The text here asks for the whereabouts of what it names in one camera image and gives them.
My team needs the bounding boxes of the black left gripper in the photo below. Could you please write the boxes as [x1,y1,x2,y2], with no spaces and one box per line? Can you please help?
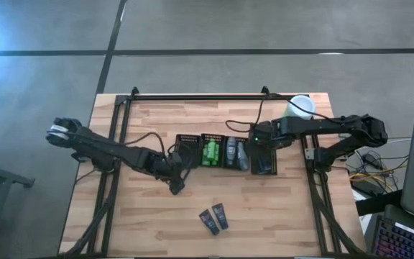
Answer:
[162,152,189,196]

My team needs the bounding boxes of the grey deodorant stick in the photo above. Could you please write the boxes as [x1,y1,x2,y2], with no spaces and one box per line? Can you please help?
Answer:
[236,142,251,171]
[226,136,238,166]

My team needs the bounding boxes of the dark blue travel tube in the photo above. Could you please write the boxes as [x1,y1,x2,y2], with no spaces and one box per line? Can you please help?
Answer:
[211,203,229,230]
[198,209,221,236]

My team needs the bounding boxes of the green wipes canister white lid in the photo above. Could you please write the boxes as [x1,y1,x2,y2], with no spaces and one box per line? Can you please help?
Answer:
[282,94,317,121]

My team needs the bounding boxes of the backlit black keyboard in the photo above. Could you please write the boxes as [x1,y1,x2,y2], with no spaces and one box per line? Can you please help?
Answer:
[371,218,414,259]

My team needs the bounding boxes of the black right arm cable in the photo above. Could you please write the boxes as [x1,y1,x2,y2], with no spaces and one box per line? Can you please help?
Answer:
[225,91,341,134]

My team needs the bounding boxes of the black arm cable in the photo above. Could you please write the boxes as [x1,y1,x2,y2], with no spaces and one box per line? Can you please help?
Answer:
[225,91,341,134]
[120,132,179,161]

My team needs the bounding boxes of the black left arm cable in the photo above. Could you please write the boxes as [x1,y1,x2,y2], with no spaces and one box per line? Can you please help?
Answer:
[120,132,179,161]

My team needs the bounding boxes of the black metal rig frame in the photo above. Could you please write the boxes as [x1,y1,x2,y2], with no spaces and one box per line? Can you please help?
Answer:
[59,92,369,258]

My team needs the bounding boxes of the yellow cable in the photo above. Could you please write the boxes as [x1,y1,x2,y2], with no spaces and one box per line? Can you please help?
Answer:
[349,173,390,185]

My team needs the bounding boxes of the white cable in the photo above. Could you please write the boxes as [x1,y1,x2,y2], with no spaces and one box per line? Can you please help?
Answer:
[386,136,413,144]

